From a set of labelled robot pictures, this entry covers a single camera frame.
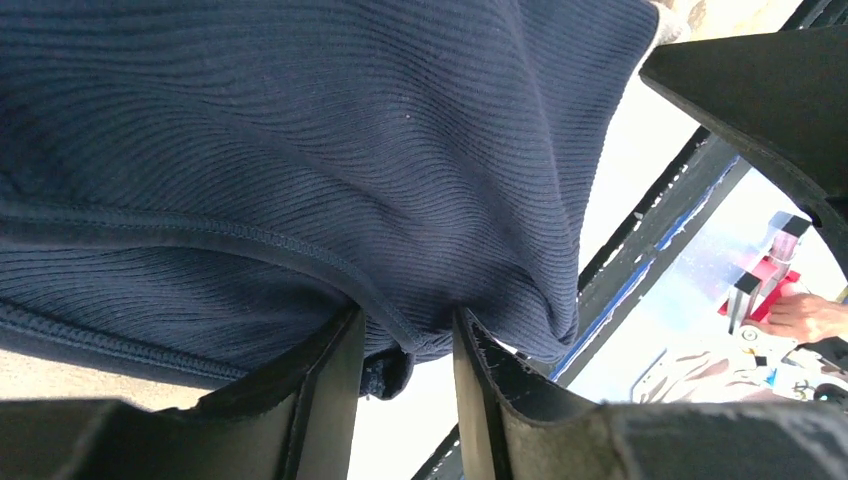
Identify operator bare hand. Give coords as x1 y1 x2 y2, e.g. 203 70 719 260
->
753 294 847 344

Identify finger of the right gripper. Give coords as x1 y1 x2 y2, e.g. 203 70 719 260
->
639 26 847 269

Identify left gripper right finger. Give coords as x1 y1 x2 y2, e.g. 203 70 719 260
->
453 309 847 479

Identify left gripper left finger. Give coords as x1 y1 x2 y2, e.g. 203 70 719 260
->
1 308 365 480

